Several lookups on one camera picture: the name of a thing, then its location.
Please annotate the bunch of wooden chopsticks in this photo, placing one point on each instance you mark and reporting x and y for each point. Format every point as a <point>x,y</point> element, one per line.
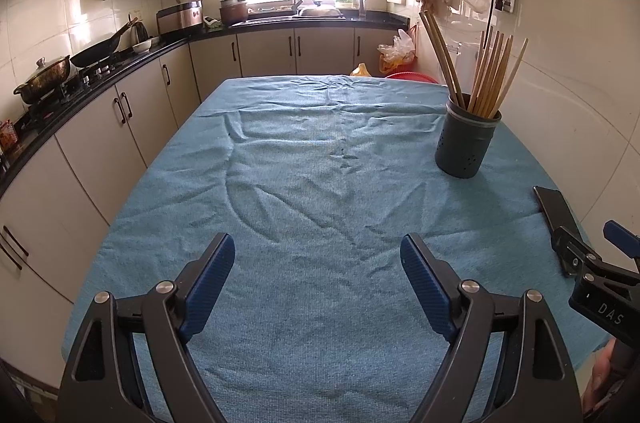
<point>487,83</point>

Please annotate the black gas stove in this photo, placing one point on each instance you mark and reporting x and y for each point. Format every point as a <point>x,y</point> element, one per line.
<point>85,78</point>

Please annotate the black flat object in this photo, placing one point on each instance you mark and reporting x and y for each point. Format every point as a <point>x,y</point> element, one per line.
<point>552,208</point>

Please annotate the group of sauce bottles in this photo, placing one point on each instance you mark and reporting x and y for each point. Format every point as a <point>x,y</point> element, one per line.
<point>9,138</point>

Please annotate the person's right hand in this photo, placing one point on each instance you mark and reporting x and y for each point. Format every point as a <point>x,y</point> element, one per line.
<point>600,373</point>

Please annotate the steel pot lid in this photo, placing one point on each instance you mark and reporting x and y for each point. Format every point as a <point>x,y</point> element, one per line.
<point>321,10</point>

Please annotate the white plastic bag orange contents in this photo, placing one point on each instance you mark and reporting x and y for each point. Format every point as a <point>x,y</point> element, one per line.
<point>397,50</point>

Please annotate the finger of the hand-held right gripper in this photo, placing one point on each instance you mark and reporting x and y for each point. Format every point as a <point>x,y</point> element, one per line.
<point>572,253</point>
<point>620,235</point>

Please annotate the steel kettle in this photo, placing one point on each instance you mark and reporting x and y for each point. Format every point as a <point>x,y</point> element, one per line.
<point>140,32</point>

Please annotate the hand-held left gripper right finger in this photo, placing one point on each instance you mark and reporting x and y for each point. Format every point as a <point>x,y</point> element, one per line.
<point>427,288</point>

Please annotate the red plastic basin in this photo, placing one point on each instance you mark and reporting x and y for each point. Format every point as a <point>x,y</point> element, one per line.
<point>412,78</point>

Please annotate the black wok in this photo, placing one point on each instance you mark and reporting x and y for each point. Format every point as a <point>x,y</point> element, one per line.
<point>95,53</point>

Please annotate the yellow plastic bag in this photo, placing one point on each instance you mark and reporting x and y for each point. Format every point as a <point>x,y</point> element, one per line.
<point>360,70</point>

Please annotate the silver rice cooker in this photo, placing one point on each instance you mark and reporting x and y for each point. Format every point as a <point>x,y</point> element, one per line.
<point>179,17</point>

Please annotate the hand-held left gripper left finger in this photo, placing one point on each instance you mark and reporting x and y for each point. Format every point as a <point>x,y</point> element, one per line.
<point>207,288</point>

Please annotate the dark grey chopstick holder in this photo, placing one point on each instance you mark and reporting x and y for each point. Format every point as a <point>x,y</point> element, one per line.
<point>465,143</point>

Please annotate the steel pot with lid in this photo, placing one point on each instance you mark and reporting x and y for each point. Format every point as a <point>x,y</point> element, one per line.
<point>42,78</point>

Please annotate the white bowl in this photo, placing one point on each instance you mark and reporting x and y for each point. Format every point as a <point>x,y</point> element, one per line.
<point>141,47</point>

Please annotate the black kitchen countertop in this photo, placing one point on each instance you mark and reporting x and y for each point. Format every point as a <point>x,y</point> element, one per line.
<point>380,21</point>

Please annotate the blue tablecloth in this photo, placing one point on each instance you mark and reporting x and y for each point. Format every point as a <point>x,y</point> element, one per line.
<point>310,203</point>

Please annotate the brown cooking pot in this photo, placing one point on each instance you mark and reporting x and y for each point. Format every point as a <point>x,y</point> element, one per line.
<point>233,13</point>

